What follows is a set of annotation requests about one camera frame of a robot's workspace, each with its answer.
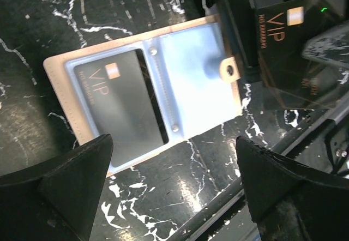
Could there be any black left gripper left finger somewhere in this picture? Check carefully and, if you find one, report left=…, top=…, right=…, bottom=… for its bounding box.
left=1, top=134, right=113, bottom=240

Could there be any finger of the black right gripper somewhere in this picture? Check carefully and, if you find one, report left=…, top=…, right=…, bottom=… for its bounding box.
left=302, top=21, right=348, bottom=69

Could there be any black plastic card box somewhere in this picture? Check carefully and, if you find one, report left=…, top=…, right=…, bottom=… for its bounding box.
left=213, top=0, right=283, bottom=75

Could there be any black metal base plate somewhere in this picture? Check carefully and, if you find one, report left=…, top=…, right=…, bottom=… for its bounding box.
left=172, top=97, right=348, bottom=240

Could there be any black VIP credit card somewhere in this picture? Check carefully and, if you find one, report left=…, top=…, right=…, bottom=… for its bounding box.
left=256, top=0, right=347, bottom=110

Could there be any beige leather card holder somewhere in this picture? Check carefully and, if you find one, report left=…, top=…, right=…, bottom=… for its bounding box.
left=43, top=15, right=242, bottom=176

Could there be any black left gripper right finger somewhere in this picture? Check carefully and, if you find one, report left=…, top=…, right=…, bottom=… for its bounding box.
left=236, top=136, right=348, bottom=240

